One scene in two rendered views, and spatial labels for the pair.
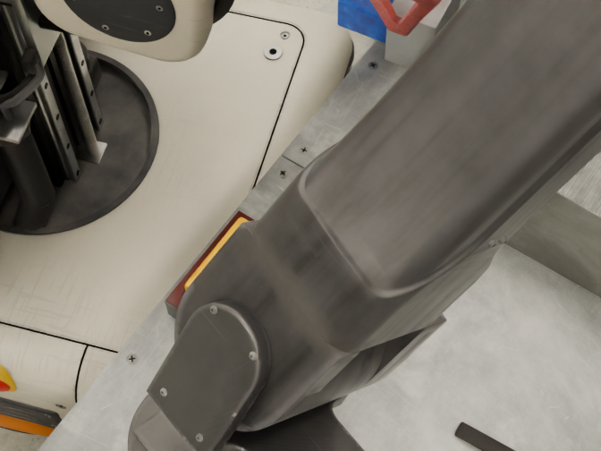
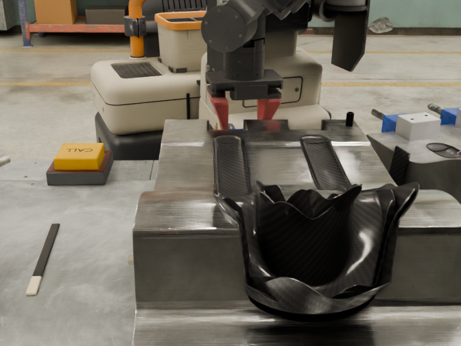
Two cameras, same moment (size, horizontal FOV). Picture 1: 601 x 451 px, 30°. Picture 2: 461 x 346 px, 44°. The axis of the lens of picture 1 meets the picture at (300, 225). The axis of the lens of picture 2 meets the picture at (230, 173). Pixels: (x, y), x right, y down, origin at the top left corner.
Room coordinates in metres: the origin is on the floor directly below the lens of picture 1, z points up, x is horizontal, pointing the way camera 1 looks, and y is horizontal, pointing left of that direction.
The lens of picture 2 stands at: (0.00, -0.69, 1.14)
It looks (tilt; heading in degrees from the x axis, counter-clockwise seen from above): 24 degrees down; 51
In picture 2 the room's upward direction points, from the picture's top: 1 degrees clockwise
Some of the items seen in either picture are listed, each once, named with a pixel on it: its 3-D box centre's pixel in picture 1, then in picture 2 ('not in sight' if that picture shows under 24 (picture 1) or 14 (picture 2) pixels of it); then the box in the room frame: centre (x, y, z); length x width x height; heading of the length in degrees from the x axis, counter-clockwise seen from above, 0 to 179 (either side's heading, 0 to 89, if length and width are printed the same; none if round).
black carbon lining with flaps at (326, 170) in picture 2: not in sight; (293, 171); (0.37, -0.33, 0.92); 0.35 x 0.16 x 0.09; 53
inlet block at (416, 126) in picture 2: not in sight; (397, 124); (0.73, -0.21, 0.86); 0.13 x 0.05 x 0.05; 71
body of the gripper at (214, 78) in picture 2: not in sight; (243, 62); (0.52, -0.08, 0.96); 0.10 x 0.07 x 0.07; 152
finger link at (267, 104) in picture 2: not in sight; (252, 110); (0.53, -0.09, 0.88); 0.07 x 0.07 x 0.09; 62
